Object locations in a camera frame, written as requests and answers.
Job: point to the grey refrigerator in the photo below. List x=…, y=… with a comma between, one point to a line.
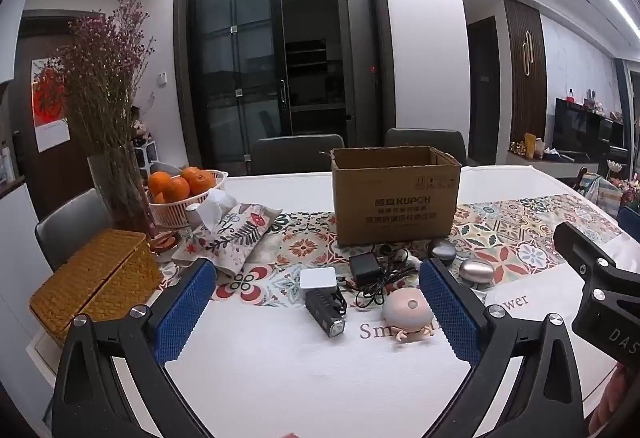
x=355, y=68

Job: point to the dried purple flowers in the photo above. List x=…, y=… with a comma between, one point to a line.
x=105, y=68

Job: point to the white plastic basket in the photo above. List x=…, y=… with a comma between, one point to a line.
x=175, y=213

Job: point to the brown cardboard box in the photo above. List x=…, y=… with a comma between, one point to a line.
x=395, y=203

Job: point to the dark glass sliding door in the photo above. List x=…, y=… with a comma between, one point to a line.
x=235, y=63

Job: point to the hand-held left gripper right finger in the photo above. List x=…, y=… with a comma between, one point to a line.
x=450, y=308

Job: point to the white tissue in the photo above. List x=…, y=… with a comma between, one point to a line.
x=216, y=205

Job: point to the black flashlight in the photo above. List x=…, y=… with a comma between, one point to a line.
x=325, y=313

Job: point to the white wall switch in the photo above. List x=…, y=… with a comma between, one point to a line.
x=162, y=79

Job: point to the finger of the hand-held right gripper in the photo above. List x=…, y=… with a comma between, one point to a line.
x=575, y=240

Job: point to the woven wicker box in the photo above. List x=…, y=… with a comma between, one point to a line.
x=95, y=278

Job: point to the grey dining chair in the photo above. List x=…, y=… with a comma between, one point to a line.
x=295, y=155
x=70, y=228
x=425, y=140

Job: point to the white shoe rack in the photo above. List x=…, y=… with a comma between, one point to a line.
x=145, y=153

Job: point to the black television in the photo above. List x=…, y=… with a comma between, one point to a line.
x=585, y=125

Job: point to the small wooden dish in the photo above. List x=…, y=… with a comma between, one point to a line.
x=165, y=245

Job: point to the white low media cabinet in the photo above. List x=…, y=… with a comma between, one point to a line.
x=550, y=163

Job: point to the white square charger block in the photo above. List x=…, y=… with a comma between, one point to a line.
x=318, y=278

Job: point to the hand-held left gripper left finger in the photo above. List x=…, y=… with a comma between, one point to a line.
x=186, y=308

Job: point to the pink round doll head toy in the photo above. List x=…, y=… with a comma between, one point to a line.
x=407, y=310

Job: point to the pile of oranges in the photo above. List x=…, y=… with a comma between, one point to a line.
x=175, y=185

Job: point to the silver egg-shaped object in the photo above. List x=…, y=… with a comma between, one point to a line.
x=476, y=272
x=442, y=250

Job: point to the white printed tablecloth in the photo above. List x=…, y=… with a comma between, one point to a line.
x=280, y=378

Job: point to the floral fabric tissue cover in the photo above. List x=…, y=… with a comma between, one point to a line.
x=230, y=233

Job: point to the person's right hand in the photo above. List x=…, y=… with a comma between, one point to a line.
x=610, y=398

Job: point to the red wall calendar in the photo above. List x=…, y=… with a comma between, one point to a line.
x=49, y=103

